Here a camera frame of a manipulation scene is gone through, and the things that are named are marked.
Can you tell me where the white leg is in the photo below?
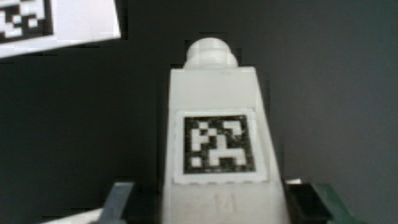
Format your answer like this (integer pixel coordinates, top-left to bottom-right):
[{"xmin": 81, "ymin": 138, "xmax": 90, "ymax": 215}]
[
  {"xmin": 161, "ymin": 38, "xmax": 289, "ymax": 224},
  {"xmin": 0, "ymin": 0, "xmax": 120, "ymax": 58}
]

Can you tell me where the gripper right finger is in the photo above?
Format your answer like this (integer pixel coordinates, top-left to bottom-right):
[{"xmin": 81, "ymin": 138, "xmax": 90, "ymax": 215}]
[{"xmin": 284, "ymin": 179, "xmax": 355, "ymax": 224}]

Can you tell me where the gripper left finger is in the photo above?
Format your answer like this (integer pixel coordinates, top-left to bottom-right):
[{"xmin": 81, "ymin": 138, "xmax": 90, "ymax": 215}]
[{"xmin": 37, "ymin": 181, "xmax": 138, "ymax": 224}]

